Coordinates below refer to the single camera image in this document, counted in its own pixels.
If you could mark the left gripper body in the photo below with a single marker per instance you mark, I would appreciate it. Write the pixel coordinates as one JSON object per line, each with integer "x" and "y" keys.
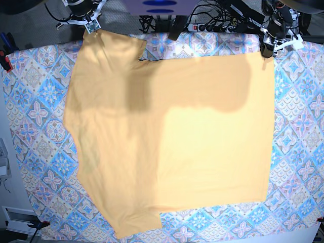
{"x": 276, "y": 37}

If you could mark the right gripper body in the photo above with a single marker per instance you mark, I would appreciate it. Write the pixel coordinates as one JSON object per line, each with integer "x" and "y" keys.
{"x": 89, "y": 21}

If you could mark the yellow T-shirt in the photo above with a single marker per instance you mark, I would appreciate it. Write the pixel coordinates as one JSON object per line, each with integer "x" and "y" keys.
{"x": 168, "y": 135}

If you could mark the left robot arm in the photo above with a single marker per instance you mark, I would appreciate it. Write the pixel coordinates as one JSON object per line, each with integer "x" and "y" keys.
{"x": 279, "y": 13}

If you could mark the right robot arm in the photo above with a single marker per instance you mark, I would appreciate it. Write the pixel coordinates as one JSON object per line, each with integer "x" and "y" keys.
{"x": 83, "y": 13}

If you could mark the left edge red clamp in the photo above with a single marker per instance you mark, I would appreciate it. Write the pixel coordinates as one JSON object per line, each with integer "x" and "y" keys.
{"x": 8, "y": 48}

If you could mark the black centre table clamp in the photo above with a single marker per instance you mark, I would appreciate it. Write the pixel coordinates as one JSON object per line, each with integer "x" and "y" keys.
{"x": 177, "y": 27}

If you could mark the bottom left orange clamp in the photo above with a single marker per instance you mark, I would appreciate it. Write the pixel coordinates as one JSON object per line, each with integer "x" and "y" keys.
{"x": 37, "y": 225}

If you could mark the white power strip red switch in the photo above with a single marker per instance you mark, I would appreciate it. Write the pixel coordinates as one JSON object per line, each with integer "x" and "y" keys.
{"x": 197, "y": 27}

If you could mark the white wall trunking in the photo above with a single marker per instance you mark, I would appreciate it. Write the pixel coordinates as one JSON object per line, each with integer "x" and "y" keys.
{"x": 17, "y": 220}

